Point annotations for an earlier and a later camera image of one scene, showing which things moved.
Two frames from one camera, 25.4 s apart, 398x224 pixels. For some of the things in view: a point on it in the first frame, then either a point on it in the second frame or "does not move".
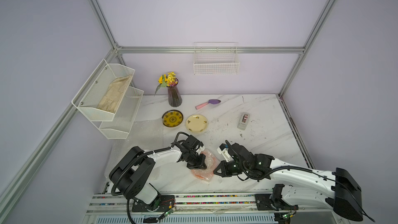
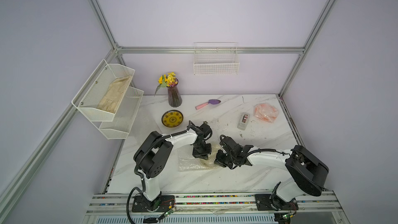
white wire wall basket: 215,58 does not move
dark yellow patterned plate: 172,118 does not move
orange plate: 211,162 -> 265,112
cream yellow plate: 196,123 -> 209,163
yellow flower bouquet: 169,80 does not move
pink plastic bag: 211,162 -> 266,112
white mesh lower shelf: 119,128 does not move
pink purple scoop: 212,101 does not move
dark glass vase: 174,97 does not move
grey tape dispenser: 243,121 does not move
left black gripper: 200,164 -> 204,155
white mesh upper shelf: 99,99 does not move
